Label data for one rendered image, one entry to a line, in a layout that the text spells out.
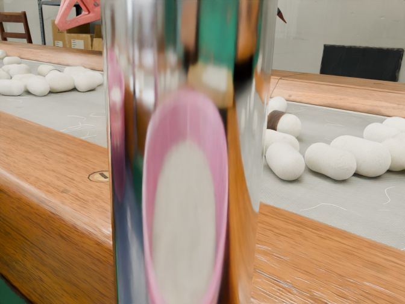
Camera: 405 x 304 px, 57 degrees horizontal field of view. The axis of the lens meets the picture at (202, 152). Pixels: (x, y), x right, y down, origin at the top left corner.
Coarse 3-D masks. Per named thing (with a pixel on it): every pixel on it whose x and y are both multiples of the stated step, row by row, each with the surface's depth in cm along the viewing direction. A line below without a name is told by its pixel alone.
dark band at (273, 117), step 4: (272, 112) 29; (276, 112) 29; (280, 112) 29; (284, 112) 29; (268, 116) 29; (272, 116) 29; (276, 116) 29; (280, 116) 28; (268, 120) 29; (272, 120) 29; (276, 120) 29; (268, 124) 29; (272, 124) 29; (276, 124) 28; (268, 128) 29; (272, 128) 29; (276, 128) 28
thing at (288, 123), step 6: (288, 114) 29; (282, 120) 28; (288, 120) 28; (294, 120) 28; (282, 126) 28; (288, 126) 28; (294, 126) 28; (300, 126) 28; (282, 132) 28; (288, 132) 28; (294, 132) 28; (300, 132) 29
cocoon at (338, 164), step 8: (320, 144) 22; (312, 152) 22; (320, 152) 22; (328, 152) 21; (336, 152) 21; (344, 152) 21; (312, 160) 22; (320, 160) 22; (328, 160) 21; (336, 160) 21; (344, 160) 21; (352, 160) 21; (312, 168) 22; (320, 168) 22; (328, 168) 21; (336, 168) 21; (344, 168) 21; (352, 168) 21; (328, 176) 22; (336, 176) 21; (344, 176) 21
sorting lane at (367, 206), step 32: (0, 64) 73; (32, 64) 75; (0, 96) 42; (32, 96) 43; (64, 96) 44; (96, 96) 44; (64, 128) 30; (96, 128) 31; (320, 128) 33; (352, 128) 33; (288, 192) 20; (320, 192) 20; (352, 192) 20; (384, 192) 20; (352, 224) 17; (384, 224) 17
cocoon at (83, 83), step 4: (80, 76) 46; (84, 76) 46; (88, 76) 47; (92, 76) 47; (76, 80) 46; (80, 80) 45; (84, 80) 46; (88, 80) 46; (92, 80) 47; (96, 80) 48; (76, 84) 46; (80, 84) 45; (84, 84) 46; (88, 84) 46; (92, 84) 47; (96, 84) 48; (80, 88) 46; (84, 88) 46; (88, 88) 46; (92, 88) 47
